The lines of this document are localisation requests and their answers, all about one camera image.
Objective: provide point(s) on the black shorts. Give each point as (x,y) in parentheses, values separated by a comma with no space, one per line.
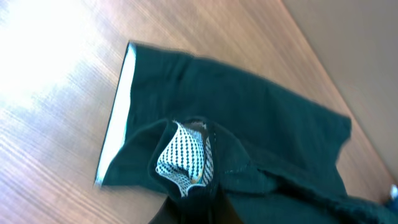
(225,145)

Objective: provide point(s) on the blue shirt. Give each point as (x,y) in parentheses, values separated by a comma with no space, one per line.
(392,202)

